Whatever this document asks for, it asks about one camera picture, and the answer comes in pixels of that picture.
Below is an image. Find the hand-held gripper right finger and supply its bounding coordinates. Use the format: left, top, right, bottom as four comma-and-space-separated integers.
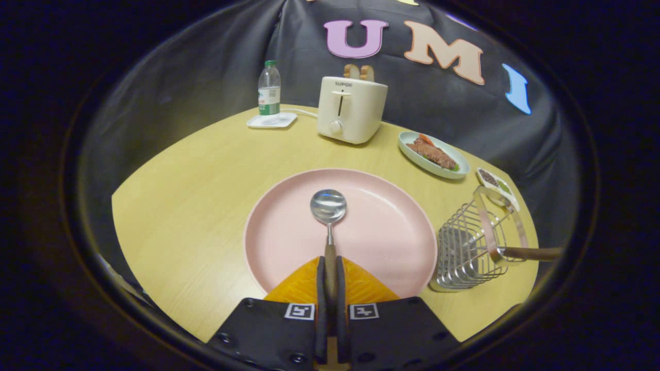
336, 256, 460, 371

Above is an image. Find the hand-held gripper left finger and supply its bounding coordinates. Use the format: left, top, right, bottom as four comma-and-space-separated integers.
206, 256, 329, 371

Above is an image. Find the metal spoon with wooden handle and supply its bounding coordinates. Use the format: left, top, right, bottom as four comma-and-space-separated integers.
310, 189, 347, 369

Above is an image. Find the pink round plate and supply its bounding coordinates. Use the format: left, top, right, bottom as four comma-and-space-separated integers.
243, 168, 438, 299

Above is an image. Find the pale green plate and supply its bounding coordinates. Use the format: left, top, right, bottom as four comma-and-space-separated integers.
398, 131, 470, 180

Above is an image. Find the small white seasoning dish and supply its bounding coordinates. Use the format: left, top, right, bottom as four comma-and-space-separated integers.
475, 167, 520, 212

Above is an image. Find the sliced cooked meat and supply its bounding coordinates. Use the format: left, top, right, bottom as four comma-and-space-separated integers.
406, 134, 459, 171

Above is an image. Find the white square coaster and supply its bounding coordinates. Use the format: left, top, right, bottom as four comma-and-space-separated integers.
246, 112, 298, 129

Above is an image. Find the cream white toaster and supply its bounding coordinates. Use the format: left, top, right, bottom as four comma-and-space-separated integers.
317, 76, 388, 145

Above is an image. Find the clear plastic water bottle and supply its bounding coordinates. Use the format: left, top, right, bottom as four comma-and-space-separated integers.
258, 60, 282, 116

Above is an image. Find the metal wire cutlery basket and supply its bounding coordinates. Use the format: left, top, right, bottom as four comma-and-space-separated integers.
430, 185, 529, 292

